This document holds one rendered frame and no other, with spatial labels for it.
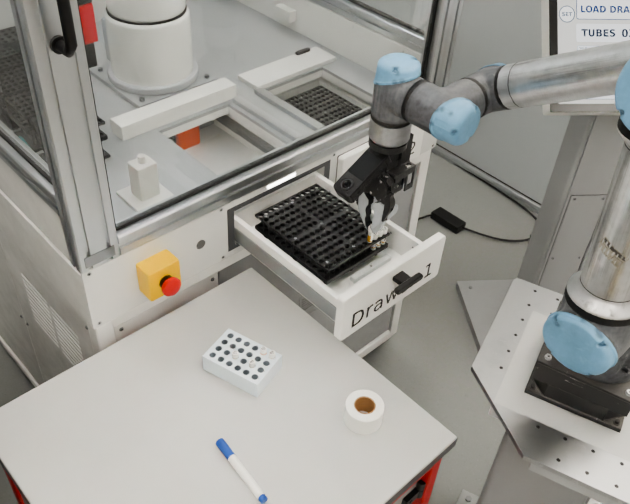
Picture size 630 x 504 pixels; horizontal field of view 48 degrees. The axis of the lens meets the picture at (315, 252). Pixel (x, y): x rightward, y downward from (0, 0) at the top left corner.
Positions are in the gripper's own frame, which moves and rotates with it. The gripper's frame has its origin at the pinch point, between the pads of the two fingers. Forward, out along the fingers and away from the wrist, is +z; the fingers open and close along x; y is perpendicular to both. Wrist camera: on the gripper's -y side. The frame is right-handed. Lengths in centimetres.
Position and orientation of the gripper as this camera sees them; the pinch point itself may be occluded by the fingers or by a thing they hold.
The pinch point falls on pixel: (369, 227)
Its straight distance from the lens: 142.3
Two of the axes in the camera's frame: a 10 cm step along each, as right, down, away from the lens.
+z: -0.5, 7.5, 6.6
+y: 7.3, -4.3, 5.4
